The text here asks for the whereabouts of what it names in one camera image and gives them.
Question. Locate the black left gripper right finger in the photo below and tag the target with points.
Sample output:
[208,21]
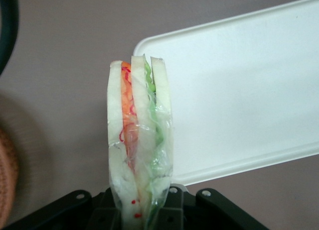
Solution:
[199,210]

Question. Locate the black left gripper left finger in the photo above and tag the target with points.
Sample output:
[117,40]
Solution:
[74,210]

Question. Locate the plastic-wrapped triangle sandwich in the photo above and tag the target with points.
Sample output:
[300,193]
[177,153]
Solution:
[139,130]

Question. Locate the brown woven wicker basket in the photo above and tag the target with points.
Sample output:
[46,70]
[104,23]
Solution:
[7,170]

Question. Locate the white plastic tray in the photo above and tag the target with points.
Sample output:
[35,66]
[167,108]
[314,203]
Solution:
[236,95]

